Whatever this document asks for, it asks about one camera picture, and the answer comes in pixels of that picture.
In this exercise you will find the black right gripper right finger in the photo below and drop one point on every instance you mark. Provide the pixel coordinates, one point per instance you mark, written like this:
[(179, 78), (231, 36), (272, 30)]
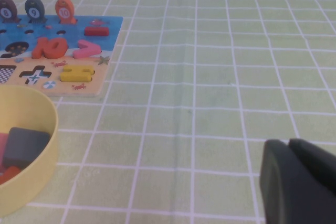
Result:
[(320, 161)]

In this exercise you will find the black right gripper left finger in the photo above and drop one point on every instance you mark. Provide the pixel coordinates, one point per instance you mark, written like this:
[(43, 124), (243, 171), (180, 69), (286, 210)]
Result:
[(288, 195)]

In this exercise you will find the colourful wooden puzzle board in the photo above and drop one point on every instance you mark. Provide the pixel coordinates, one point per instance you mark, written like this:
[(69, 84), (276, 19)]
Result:
[(78, 90)]

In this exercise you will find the pink greater-than sign piece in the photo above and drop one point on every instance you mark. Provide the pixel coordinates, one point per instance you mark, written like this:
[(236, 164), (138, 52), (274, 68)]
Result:
[(84, 53)]

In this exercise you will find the yellow plastic bowl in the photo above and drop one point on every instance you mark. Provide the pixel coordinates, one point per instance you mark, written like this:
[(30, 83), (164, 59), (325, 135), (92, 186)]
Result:
[(39, 171)]

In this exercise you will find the yellow equals sign piece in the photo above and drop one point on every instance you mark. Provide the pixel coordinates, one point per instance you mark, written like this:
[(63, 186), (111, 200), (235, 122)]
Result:
[(67, 74)]

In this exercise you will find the red minus sign piece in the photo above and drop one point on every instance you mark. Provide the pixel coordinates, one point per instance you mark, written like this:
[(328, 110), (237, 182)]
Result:
[(96, 31)]

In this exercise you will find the grey square shape piece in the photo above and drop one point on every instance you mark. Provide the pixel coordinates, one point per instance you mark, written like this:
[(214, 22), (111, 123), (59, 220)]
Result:
[(26, 145)]

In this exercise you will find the orange plus sign piece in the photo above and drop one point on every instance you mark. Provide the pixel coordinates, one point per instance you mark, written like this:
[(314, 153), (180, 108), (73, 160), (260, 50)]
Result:
[(9, 174)]

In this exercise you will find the orange number ten piece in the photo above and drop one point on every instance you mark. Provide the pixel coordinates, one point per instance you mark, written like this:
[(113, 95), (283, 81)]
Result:
[(39, 49)]

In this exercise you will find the pink trapezoid shape piece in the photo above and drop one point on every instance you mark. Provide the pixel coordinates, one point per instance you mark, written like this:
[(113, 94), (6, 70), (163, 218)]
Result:
[(3, 148)]

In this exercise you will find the green checked tablecloth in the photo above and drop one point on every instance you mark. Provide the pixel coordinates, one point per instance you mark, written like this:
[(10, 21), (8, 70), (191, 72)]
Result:
[(210, 77)]

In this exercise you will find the orange fish peg numbered ten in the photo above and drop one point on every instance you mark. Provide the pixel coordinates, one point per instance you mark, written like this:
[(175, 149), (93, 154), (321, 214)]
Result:
[(64, 10)]

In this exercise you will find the slate fish peg numbered nine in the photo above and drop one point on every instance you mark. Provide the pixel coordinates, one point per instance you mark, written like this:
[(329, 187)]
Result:
[(34, 10)]

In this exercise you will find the brown fish peg numbered eight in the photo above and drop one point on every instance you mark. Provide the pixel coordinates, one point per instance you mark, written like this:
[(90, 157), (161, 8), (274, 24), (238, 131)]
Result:
[(6, 11)]

